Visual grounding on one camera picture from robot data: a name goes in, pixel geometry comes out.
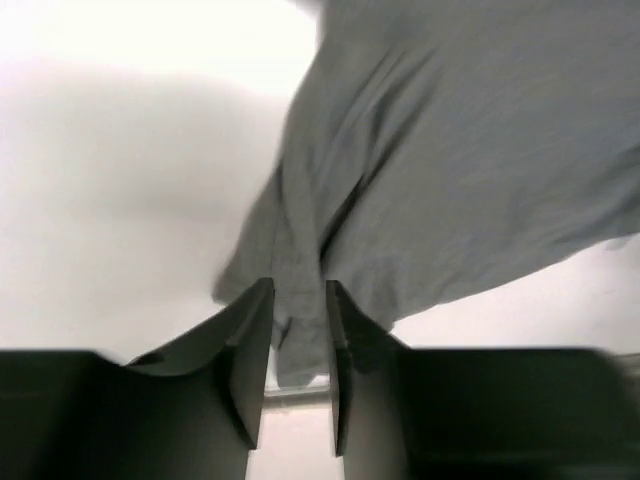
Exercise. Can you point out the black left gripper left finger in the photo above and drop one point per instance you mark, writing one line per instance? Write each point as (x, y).
(197, 400)

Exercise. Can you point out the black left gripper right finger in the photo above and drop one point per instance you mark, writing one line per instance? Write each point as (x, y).
(368, 434)

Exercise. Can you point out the grey shorts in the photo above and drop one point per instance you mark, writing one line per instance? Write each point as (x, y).
(440, 149)

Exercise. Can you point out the aluminium table edge rail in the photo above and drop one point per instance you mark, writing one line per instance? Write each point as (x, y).
(296, 397)

